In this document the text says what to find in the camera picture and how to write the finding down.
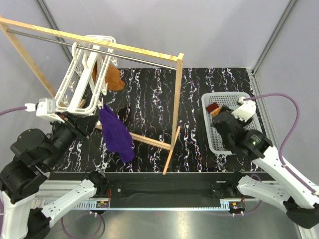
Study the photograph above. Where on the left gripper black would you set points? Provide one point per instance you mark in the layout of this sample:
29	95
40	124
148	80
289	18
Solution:
82	125

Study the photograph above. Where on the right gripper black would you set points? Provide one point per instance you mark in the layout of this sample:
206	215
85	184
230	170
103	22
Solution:
244	124

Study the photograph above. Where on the white plastic clip hanger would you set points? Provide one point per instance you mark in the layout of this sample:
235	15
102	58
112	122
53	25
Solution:
84	80

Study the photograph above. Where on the purple sock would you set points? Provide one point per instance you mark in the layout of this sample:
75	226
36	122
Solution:
115	134

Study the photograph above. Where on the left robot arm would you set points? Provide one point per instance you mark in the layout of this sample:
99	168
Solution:
35	155

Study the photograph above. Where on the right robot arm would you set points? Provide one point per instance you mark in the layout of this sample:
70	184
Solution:
294	194

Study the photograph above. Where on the white plastic basket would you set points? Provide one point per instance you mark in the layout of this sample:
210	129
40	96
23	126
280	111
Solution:
230	100

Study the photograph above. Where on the orange sock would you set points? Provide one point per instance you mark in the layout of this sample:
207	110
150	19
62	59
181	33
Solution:
112	77

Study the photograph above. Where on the steel rack rod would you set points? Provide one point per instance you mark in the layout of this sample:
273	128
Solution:
49	41

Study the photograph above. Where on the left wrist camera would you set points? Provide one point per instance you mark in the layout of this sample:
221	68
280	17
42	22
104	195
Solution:
44	109

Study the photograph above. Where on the wooden hanging rack frame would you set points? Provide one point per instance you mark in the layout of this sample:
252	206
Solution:
105	42

